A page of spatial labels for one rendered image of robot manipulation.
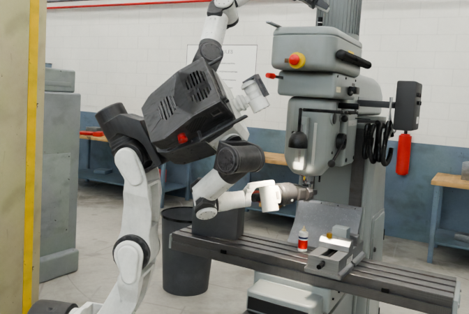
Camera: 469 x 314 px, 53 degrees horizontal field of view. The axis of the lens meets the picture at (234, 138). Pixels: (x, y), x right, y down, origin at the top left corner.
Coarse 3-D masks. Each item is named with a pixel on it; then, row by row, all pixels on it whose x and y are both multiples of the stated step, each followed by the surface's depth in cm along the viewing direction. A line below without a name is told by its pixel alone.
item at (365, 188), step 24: (360, 120) 230; (384, 120) 237; (360, 144) 224; (336, 168) 230; (360, 168) 224; (384, 168) 250; (336, 192) 231; (360, 192) 225; (384, 192) 255; (384, 216) 254; (360, 312) 230
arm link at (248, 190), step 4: (268, 180) 182; (272, 180) 183; (248, 184) 182; (252, 184) 180; (256, 184) 181; (260, 184) 181; (264, 184) 181; (268, 184) 181; (272, 184) 182; (244, 188) 182; (248, 188) 180; (252, 188) 180; (244, 192) 180; (248, 192) 179; (252, 192) 180; (244, 196) 179; (248, 196) 179; (248, 200) 179; (248, 204) 180
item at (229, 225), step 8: (240, 208) 215; (216, 216) 215; (224, 216) 214; (232, 216) 212; (240, 216) 216; (192, 224) 218; (200, 224) 217; (208, 224) 216; (216, 224) 215; (224, 224) 214; (232, 224) 213; (240, 224) 217; (192, 232) 219; (200, 232) 218; (208, 232) 216; (216, 232) 215; (224, 232) 214; (232, 232) 213; (240, 232) 218
